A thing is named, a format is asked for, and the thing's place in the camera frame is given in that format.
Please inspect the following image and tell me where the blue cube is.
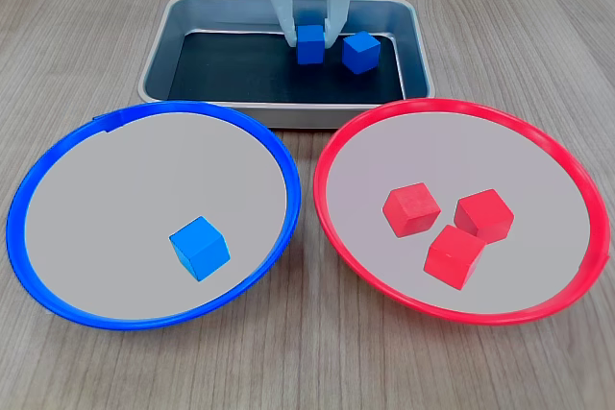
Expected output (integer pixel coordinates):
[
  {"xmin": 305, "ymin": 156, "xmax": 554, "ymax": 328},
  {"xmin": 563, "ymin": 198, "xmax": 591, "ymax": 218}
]
[
  {"xmin": 168, "ymin": 215, "xmax": 232, "ymax": 283},
  {"xmin": 341, "ymin": 30, "xmax": 382, "ymax": 76},
  {"xmin": 295, "ymin": 24, "xmax": 326, "ymax": 66}
]

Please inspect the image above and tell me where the red cube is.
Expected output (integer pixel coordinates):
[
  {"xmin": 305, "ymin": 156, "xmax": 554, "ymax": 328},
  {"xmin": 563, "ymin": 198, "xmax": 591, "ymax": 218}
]
[
  {"xmin": 453, "ymin": 188, "xmax": 515, "ymax": 244},
  {"xmin": 423, "ymin": 224, "xmax": 487, "ymax": 292},
  {"xmin": 381, "ymin": 181, "xmax": 442, "ymax": 239}
]

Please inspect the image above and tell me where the black tray mat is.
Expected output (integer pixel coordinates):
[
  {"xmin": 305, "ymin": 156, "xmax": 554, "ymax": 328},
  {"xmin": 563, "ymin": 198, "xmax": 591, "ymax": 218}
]
[{"xmin": 167, "ymin": 31, "xmax": 406, "ymax": 105}]

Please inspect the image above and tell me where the steel tray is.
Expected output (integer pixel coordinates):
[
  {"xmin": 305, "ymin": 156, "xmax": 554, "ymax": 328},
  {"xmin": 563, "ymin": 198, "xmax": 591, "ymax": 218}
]
[{"xmin": 137, "ymin": 0, "xmax": 436, "ymax": 130}]

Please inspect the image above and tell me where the white plate red rim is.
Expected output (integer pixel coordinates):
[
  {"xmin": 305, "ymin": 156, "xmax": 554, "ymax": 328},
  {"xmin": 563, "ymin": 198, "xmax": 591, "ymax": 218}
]
[{"xmin": 312, "ymin": 97, "xmax": 611, "ymax": 327}]

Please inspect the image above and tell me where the white plate blue rim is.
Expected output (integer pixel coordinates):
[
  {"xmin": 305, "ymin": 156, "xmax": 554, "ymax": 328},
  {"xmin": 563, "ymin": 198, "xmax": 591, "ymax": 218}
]
[{"xmin": 5, "ymin": 100, "xmax": 303, "ymax": 332}]

